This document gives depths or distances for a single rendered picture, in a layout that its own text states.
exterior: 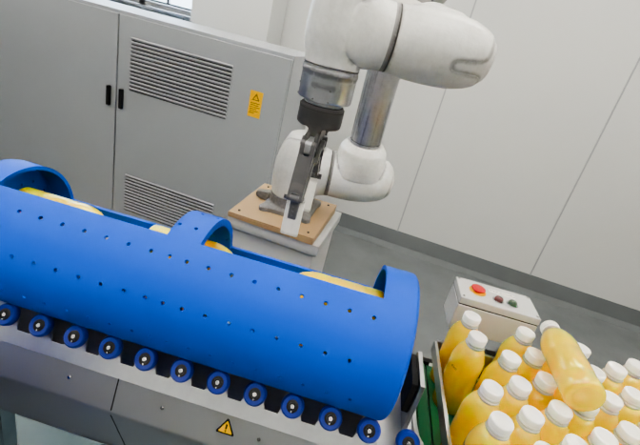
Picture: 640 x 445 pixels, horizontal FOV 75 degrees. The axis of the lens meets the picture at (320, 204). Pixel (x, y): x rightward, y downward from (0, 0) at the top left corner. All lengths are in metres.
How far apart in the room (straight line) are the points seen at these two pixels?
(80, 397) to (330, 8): 0.86
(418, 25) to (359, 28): 0.08
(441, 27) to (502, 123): 2.87
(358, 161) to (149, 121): 1.75
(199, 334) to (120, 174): 2.34
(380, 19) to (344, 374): 0.56
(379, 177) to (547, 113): 2.35
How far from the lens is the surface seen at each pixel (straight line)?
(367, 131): 1.29
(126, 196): 3.05
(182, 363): 0.90
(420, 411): 1.07
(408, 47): 0.65
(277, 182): 1.37
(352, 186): 1.34
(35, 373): 1.07
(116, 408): 1.00
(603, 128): 3.66
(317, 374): 0.76
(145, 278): 0.79
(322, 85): 0.65
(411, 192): 3.61
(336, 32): 0.64
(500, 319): 1.16
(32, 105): 3.40
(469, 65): 0.68
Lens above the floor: 1.62
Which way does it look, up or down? 23 degrees down
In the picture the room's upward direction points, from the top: 14 degrees clockwise
